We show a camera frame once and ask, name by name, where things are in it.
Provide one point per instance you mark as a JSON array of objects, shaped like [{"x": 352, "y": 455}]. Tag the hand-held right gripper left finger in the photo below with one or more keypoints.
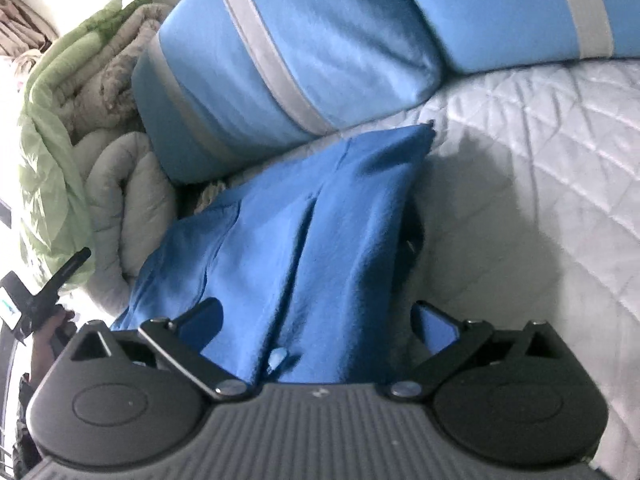
[{"x": 205, "y": 317}]

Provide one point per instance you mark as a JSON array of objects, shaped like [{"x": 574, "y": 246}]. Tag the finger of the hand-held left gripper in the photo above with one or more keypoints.
[{"x": 65, "y": 275}]

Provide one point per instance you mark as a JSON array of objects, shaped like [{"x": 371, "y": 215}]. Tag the green blanket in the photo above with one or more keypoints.
[{"x": 45, "y": 160}]

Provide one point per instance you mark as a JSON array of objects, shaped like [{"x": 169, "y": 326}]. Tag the blue fleece jacket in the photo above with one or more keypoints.
[{"x": 310, "y": 235}]

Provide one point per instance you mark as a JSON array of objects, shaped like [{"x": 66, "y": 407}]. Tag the brown curtain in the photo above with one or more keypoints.
[{"x": 22, "y": 25}]

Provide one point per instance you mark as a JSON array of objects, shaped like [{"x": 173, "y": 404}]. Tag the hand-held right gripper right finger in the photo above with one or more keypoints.
[{"x": 432, "y": 322}]

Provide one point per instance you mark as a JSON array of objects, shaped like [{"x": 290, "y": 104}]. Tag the grey quilted bedspread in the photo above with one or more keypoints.
[{"x": 525, "y": 185}]

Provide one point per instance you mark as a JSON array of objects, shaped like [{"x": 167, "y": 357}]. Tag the person's left hand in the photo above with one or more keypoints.
[{"x": 47, "y": 340}]

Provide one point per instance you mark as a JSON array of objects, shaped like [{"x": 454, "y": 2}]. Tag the blue pillow with grey stripes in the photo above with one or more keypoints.
[
  {"x": 500, "y": 10},
  {"x": 300, "y": 60}
]

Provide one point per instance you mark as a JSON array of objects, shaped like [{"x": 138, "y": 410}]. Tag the grey comforter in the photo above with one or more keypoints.
[{"x": 130, "y": 195}]

